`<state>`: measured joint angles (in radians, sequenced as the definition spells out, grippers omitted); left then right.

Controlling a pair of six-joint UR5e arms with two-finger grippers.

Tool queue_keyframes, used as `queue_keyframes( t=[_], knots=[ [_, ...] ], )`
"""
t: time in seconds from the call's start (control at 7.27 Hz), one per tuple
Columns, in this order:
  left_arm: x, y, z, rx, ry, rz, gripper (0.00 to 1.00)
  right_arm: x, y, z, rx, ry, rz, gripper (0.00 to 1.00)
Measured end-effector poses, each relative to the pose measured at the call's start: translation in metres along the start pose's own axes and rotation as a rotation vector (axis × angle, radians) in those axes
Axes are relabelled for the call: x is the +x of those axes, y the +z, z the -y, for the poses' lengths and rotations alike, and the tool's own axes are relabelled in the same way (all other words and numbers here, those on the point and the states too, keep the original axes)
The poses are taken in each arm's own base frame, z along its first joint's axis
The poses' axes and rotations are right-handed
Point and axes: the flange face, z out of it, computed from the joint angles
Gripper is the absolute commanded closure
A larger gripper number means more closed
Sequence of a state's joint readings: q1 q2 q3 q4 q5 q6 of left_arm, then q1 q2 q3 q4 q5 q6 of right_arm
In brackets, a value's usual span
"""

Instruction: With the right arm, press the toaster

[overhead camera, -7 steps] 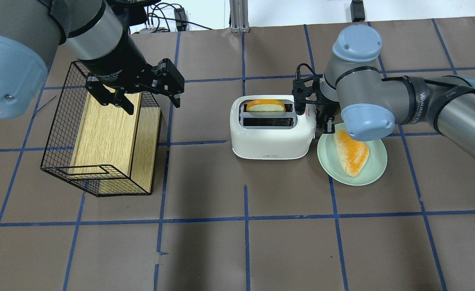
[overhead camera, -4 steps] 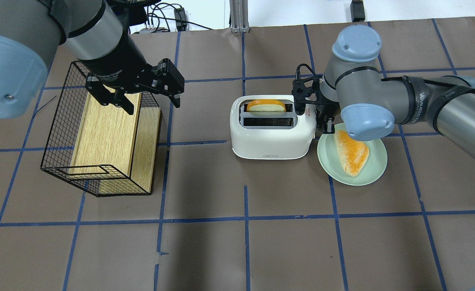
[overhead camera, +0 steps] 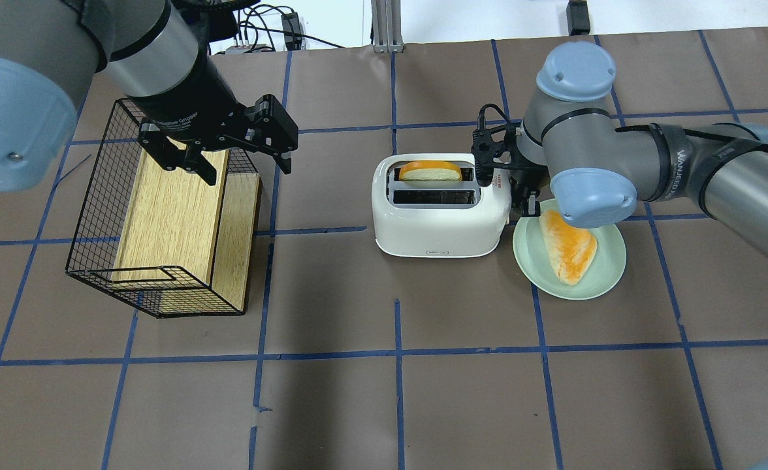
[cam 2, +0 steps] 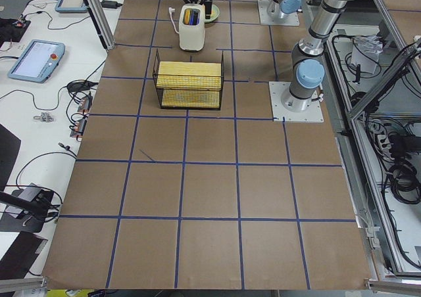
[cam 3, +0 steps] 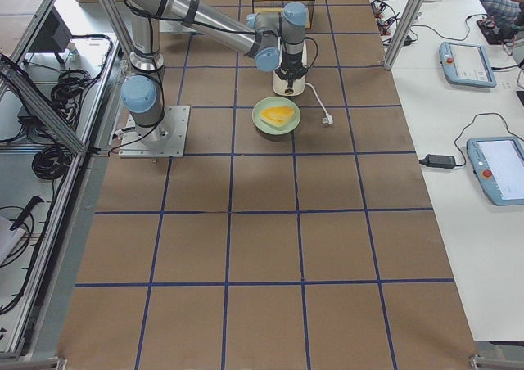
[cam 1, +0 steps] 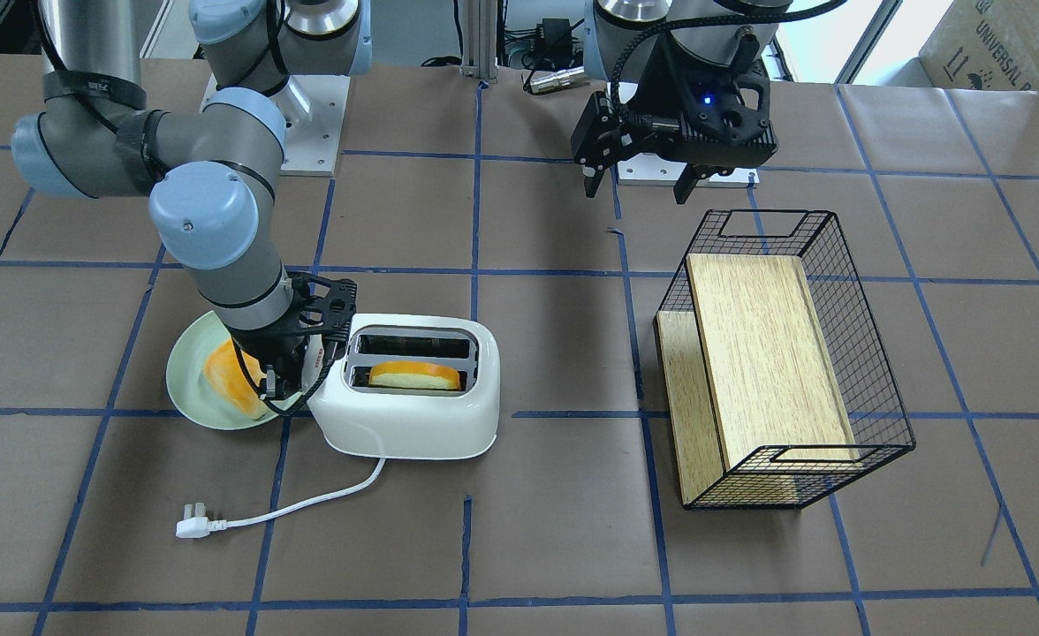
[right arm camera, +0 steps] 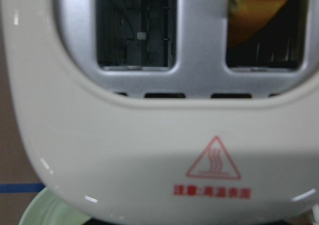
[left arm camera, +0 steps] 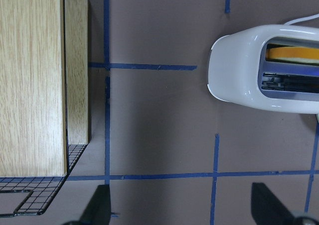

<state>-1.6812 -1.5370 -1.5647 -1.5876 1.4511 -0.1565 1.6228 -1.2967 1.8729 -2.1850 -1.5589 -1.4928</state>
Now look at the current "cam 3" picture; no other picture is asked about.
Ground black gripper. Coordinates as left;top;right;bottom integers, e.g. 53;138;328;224
273;42;308;95

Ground white two-slot toaster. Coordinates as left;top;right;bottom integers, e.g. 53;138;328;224
272;42;308;97

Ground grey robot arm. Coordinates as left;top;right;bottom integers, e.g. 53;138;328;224
131;0;309;96

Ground light green plate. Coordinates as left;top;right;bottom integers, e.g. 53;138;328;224
251;97;301;136

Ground triangular bread on plate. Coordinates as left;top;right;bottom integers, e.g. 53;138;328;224
260;106;295;128

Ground black power adapter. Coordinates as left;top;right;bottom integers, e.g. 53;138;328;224
418;154;457;169

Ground upper teach pendant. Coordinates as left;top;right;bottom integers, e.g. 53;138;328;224
439;42;497;88

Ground teach pendant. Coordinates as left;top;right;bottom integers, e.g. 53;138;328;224
439;42;497;88
467;136;523;206

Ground lower teach pendant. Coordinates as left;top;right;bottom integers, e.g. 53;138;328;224
467;136;523;206

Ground white power cord with plug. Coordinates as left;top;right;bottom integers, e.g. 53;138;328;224
303;82;335;126

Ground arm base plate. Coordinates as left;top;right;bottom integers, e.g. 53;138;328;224
159;20;201;34
117;106;190;158

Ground aluminium frame post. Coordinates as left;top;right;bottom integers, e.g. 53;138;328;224
383;0;424;70

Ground coiled black cables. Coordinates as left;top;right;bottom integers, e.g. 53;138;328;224
31;145;69;182

